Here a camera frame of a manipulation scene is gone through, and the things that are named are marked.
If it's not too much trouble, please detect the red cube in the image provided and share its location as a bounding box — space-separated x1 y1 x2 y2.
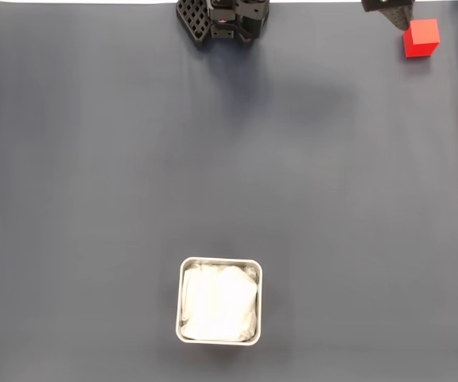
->
402 18 441 59

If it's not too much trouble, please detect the square metal box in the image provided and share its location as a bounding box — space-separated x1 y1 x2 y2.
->
175 256 263 347

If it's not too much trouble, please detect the grey table mat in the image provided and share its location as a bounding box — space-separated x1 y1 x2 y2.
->
0 2 458 382

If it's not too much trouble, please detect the white cloth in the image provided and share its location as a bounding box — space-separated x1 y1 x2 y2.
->
180 262 259 342

